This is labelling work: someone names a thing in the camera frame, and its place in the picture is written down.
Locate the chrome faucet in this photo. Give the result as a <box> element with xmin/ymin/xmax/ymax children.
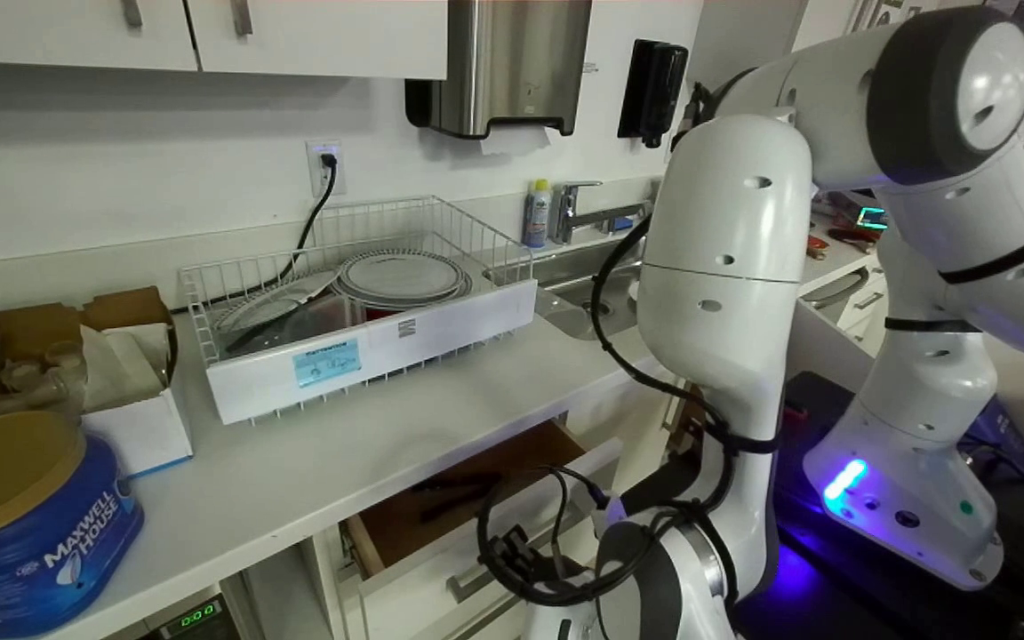
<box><xmin>547</xmin><ymin>180</ymin><xmax>646</xmax><ymax>244</ymax></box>

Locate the white tissue box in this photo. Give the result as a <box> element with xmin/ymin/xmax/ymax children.
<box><xmin>0</xmin><ymin>285</ymin><xmax>201</xmax><ymax>484</ymax></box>

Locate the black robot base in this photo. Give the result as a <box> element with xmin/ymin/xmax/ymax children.
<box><xmin>735</xmin><ymin>374</ymin><xmax>1024</xmax><ymax>640</ymax></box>

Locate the steel paper towel dispenser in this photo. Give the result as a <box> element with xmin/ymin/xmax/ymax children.
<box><xmin>405</xmin><ymin>0</ymin><xmax>593</xmax><ymax>140</ymax></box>

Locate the round lid in rack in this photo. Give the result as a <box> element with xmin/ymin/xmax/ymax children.
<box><xmin>337</xmin><ymin>251</ymin><xmax>465</xmax><ymax>302</ymax></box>

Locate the long white box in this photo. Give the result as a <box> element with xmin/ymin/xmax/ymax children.
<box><xmin>207</xmin><ymin>282</ymin><xmax>539</xmax><ymax>422</ymax></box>

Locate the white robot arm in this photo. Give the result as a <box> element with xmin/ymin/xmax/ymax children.
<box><xmin>477</xmin><ymin>6</ymin><xmax>1024</xmax><ymax>640</ymax></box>

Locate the black power cord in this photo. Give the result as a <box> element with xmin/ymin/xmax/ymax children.
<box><xmin>168</xmin><ymin>145</ymin><xmax>343</xmax><ymax>320</ymax></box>

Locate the blue coffee can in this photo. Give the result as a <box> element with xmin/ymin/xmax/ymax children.
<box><xmin>0</xmin><ymin>414</ymin><xmax>144</xmax><ymax>640</ymax></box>

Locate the wire dish rack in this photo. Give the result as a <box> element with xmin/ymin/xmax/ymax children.
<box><xmin>175</xmin><ymin>191</ymin><xmax>540</xmax><ymax>371</ymax></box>

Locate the spray bottle with yellow cap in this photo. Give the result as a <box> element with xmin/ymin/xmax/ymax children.
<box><xmin>524</xmin><ymin>177</ymin><xmax>552</xmax><ymax>248</ymax></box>

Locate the open wooden drawer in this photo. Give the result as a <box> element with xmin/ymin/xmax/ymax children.
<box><xmin>343</xmin><ymin>421</ymin><xmax>585</xmax><ymax>579</ymax></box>

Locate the stainless steel sink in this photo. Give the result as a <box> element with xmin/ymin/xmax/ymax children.
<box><xmin>533</xmin><ymin>240</ymin><xmax>639</xmax><ymax>342</ymax></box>

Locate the white upper cabinet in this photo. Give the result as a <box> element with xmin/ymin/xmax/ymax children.
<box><xmin>0</xmin><ymin>0</ymin><xmax>449</xmax><ymax>78</ymax></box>

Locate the black soap dispenser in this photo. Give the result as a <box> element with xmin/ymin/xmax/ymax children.
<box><xmin>619</xmin><ymin>41</ymin><xmax>686</xmax><ymax>150</ymax></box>

